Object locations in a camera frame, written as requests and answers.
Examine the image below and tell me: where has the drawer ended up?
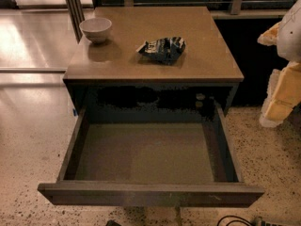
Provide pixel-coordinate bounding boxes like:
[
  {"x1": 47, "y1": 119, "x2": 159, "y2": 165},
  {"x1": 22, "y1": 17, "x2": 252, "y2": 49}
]
[{"x1": 38, "y1": 107, "x2": 264, "y2": 208}]

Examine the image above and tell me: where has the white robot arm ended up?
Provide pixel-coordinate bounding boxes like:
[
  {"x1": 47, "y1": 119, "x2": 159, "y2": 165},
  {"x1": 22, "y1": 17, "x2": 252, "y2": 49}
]
[{"x1": 258, "y1": 0, "x2": 301, "y2": 127}]

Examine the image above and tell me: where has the brown drawer cabinet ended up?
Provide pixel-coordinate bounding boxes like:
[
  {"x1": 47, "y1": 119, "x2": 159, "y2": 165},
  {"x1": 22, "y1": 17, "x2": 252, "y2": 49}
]
[{"x1": 63, "y1": 7, "x2": 244, "y2": 123}]

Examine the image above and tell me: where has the crumpled blue chip bag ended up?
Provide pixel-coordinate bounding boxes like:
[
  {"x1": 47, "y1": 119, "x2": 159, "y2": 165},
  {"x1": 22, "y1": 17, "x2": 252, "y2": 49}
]
[{"x1": 136, "y1": 37, "x2": 186, "y2": 65}]

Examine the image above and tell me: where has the white ceramic bowl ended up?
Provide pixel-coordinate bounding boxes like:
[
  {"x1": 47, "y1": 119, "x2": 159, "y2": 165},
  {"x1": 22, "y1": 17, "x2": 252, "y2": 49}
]
[{"x1": 79, "y1": 17, "x2": 112, "y2": 43}]

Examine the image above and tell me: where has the small dark floor object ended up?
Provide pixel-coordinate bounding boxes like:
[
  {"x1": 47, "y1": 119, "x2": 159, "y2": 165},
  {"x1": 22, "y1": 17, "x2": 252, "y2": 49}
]
[{"x1": 105, "y1": 220, "x2": 121, "y2": 226}]

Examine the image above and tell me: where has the black floor cable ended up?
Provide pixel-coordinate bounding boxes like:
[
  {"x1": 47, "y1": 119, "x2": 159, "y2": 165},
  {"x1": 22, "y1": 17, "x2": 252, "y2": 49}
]
[{"x1": 215, "y1": 215, "x2": 255, "y2": 226}]

